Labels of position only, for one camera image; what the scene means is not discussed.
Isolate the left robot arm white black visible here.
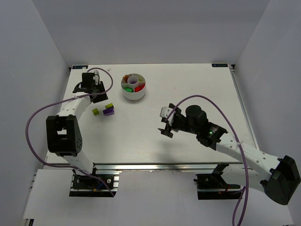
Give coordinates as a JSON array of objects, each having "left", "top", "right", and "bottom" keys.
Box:
[{"left": 46, "top": 70, "right": 108, "bottom": 174}]

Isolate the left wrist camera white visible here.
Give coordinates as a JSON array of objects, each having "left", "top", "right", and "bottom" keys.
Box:
[{"left": 94, "top": 73, "right": 100, "bottom": 84}]

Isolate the aluminium table frame rail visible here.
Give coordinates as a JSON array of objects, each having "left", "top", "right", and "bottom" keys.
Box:
[{"left": 229, "top": 65, "right": 259, "bottom": 148}]

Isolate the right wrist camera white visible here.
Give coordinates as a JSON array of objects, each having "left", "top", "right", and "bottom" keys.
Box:
[{"left": 160, "top": 106, "right": 174, "bottom": 123}]

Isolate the lime green lego brick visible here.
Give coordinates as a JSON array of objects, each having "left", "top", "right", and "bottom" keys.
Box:
[{"left": 92, "top": 108, "right": 99, "bottom": 115}]

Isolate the white round divided container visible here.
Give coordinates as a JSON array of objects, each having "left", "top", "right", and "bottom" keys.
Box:
[{"left": 121, "top": 73, "right": 146, "bottom": 100}]

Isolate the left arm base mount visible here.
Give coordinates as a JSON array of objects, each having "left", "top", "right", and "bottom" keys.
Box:
[{"left": 69, "top": 170, "right": 120, "bottom": 198}]

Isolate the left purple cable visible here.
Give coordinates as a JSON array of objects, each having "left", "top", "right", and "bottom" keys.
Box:
[{"left": 25, "top": 67, "right": 114, "bottom": 197}]

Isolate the olive green lego brick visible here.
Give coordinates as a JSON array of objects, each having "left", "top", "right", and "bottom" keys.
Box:
[{"left": 105, "top": 103, "right": 114, "bottom": 109}]

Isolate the purple cable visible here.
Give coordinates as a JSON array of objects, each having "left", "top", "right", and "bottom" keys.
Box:
[
  {"left": 164, "top": 95, "right": 249, "bottom": 226},
  {"left": 25, "top": 67, "right": 114, "bottom": 197}
]

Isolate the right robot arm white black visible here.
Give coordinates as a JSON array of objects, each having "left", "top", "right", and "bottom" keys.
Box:
[{"left": 160, "top": 104, "right": 301, "bottom": 205}]

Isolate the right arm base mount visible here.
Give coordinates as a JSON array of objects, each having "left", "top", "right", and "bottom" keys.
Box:
[{"left": 193, "top": 163, "right": 242, "bottom": 200}]

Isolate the purple lego brick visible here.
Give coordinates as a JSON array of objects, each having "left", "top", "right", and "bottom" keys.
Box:
[{"left": 103, "top": 108, "right": 115, "bottom": 116}]

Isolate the red lego brick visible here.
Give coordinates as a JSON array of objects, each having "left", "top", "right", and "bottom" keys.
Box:
[{"left": 135, "top": 86, "right": 144, "bottom": 92}]

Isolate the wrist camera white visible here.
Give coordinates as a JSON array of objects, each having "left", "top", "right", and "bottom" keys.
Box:
[
  {"left": 160, "top": 106, "right": 174, "bottom": 123},
  {"left": 94, "top": 73, "right": 100, "bottom": 84}
]

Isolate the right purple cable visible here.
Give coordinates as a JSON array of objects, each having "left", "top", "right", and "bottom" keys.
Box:
[{"left": 164, "top": 95, "right": 249, "bottom": 226}]

